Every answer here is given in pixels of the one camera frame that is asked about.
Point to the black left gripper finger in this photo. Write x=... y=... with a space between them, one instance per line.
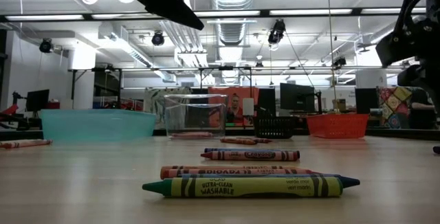
x=175 y=11

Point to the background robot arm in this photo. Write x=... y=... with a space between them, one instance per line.
x=15 y=98

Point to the black ceiling spotlight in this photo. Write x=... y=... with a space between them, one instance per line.
x=157 y=39
x=46 y=46

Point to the colourful patchwork quilt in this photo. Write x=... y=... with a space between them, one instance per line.
x=392 y=107

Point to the person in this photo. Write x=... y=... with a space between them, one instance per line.
x=234 y=109
x=421 y=114

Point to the black monitor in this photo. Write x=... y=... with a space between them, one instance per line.
x=297 y=97
x=38 y=100
x=366 y=100
x=267 y=102

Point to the black overhead beam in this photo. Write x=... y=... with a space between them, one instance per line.
x=264 y=12

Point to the white leaf-pattern cloth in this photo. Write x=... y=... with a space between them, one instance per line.
x=156 y=102

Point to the thin metal pole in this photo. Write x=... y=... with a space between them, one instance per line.
x=335 y=86

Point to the cardboard box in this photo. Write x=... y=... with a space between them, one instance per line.
x=340 y=104

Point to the clear plastic bin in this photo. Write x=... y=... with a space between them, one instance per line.
x=196 y=114

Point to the orange cloth panel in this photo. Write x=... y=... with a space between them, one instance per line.
x=247 y=91

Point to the red mesh basket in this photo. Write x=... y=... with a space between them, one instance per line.
x=337 y=126

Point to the teal plastic bin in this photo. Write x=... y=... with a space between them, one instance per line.
x=96 y=126

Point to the black mesh basket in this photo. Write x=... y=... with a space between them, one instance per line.
x=275 y=128

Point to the silver ventilation duct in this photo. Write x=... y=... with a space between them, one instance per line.
x=231 y=33

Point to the black background rig frame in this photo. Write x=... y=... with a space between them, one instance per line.
x=220 y=68

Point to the black overhead camera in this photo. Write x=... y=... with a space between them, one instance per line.
x=277 y=28

